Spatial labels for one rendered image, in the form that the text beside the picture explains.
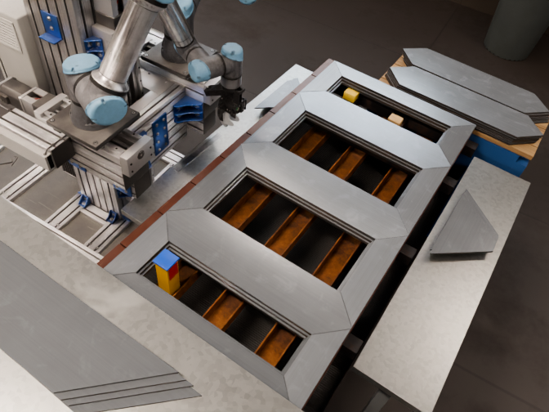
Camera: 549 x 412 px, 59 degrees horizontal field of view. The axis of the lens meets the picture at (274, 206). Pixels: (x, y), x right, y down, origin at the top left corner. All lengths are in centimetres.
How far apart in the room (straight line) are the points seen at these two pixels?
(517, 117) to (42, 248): 206
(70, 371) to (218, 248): 64
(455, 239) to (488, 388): 93
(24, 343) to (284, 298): 73
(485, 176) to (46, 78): 188
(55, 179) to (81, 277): 148
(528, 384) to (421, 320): 110
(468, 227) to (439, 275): 25
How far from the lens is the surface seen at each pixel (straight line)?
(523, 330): 290
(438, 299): 183
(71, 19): 186
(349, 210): 182
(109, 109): 158
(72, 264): 143
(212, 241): 167
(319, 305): 157
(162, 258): 159
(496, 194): 228
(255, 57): 402
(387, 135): 217
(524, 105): 266
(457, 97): 253
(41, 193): 278
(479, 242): 200
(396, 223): 184
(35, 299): 137
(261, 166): 191
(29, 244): 150
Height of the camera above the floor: 221
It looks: 50 degrees down
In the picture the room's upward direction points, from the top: 9 degrees clockwise
